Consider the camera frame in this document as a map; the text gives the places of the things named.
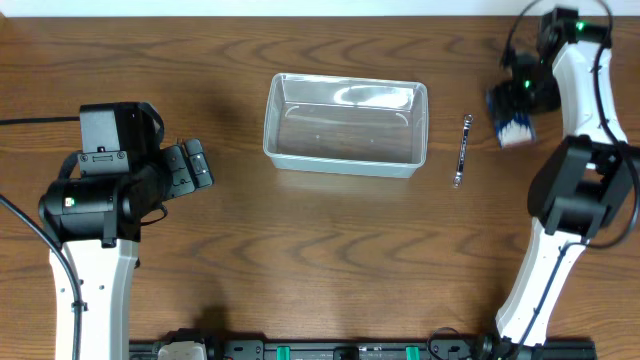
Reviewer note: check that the blue precision screwdriver set case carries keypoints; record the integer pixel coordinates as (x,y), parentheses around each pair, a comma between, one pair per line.
(512,127)

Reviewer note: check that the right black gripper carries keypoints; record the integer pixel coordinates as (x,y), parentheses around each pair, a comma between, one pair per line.
(507,96)

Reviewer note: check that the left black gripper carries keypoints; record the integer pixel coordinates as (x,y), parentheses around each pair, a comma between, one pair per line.
(178,182)

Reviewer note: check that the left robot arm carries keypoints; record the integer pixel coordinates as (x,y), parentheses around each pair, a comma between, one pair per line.
(94,213)

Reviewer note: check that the silver ring wrench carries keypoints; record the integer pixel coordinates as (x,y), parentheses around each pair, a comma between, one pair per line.
(467,124)

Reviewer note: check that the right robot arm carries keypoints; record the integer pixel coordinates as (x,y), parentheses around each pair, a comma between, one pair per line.
(579,189)

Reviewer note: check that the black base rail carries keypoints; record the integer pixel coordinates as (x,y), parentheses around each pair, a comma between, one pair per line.
(185,344)

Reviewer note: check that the clear plastic container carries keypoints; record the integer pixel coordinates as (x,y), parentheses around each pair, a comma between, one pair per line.
(346,125)

